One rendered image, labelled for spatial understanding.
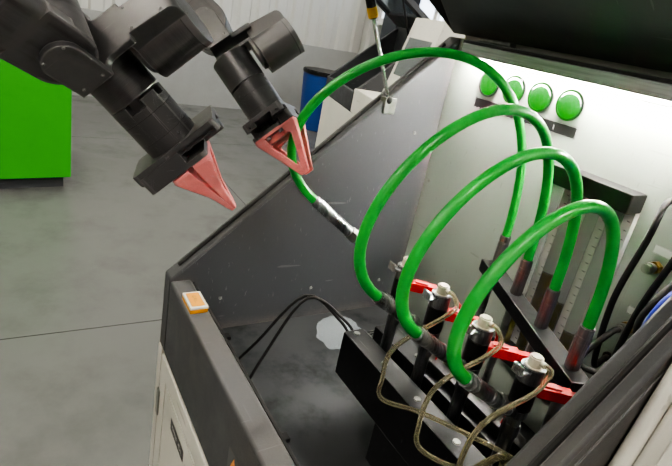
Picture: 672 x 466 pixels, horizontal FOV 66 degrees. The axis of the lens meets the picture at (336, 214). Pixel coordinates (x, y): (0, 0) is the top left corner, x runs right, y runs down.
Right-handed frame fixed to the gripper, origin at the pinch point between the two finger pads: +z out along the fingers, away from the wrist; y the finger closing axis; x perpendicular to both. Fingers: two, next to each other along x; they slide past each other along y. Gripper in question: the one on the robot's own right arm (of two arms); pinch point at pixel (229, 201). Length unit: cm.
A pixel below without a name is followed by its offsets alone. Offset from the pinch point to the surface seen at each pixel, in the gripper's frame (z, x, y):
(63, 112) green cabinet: -9, 318, -108
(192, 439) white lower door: 31.8, 10.4, -32.7
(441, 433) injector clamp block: 37.8, -11.0, 2.5
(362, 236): 11.3, -4.7, 9.7
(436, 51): 5.9, 14.8, 33.1
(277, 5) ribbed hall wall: 61, 700, 84
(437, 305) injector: 29.2, -1.1, 11.8
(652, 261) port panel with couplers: 44, -3, 40
